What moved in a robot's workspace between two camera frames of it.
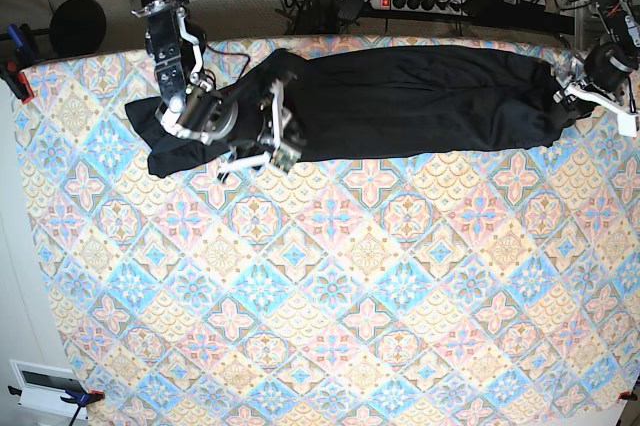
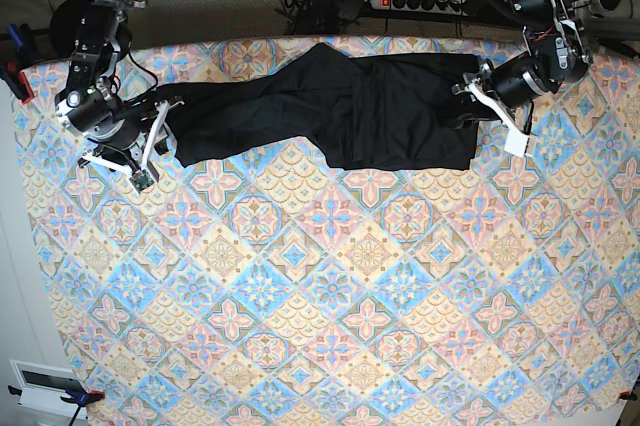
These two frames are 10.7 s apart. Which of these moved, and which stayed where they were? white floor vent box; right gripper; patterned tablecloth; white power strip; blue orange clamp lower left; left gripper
Moved: right gripper; left gripper
Stayed: patterned tablecloth; white power strip; white floor vent box; blue orange clamp lower left
